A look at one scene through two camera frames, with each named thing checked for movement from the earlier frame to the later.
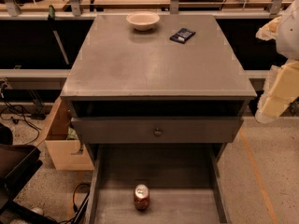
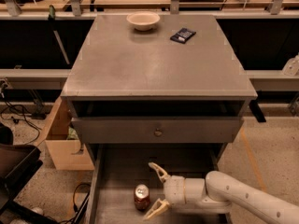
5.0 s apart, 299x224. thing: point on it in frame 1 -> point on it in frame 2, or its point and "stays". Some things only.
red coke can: [141, 197] stays
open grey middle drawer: [184, 183] stays
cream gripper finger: [280, 89] -> [174, 187]
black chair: [19, 164] stays
